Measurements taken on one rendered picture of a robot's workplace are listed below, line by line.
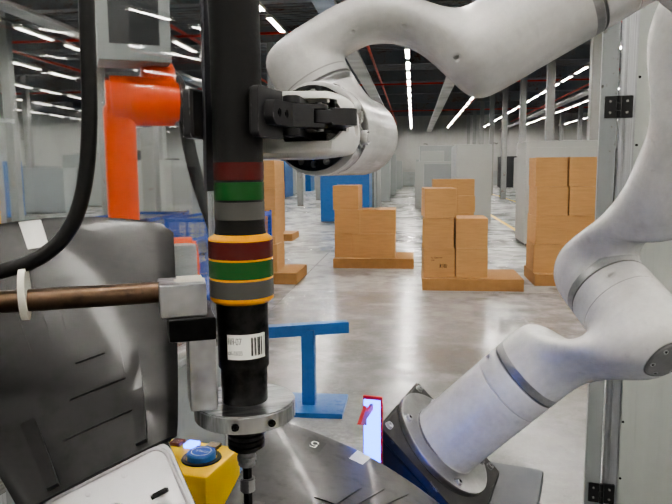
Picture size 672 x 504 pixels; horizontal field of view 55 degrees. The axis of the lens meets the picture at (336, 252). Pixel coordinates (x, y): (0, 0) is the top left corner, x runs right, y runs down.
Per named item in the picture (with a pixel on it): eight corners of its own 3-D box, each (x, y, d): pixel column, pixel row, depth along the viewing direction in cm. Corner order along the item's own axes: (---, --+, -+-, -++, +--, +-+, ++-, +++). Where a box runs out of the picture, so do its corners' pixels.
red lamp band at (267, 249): (211, 262, 41) (211, 243, 41) (205, 254, 45) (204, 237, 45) (279, 259, 42) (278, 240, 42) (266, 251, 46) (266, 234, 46)
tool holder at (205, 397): (166, 446, 40) (159, 291, 39) (162, 406, 47) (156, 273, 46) (306, 428, 43) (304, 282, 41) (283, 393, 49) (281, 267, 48)
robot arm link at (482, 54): (527, -136, 58) (245, 45, 62) (618, 14, 57) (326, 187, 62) (514, -87, 67) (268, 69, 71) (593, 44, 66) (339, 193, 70)
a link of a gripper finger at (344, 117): (384, 127, 47) (328, 123, 44) (315, 132, 53) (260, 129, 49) (384, 110, 47) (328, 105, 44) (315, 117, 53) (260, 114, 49)
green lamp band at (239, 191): (217, 201, 41) (216, 182, 41) (211, 199, 44) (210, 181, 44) (268, 200, 42) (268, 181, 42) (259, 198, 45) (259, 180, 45)
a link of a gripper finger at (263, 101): (330, 140, 46) (295, 135, 39) (288, 141, 47) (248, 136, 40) (330, 94, 45) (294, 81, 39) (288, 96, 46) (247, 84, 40)
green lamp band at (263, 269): (212, 282, 41) (212, 264, 41) (205, 272, 45) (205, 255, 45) (279, 278, 42) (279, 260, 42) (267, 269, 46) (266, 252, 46)
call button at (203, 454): (181, 466, 88) (180, 454, 88) (196, 453, 92) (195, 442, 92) (207, 470, 87) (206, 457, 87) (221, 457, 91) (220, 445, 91)
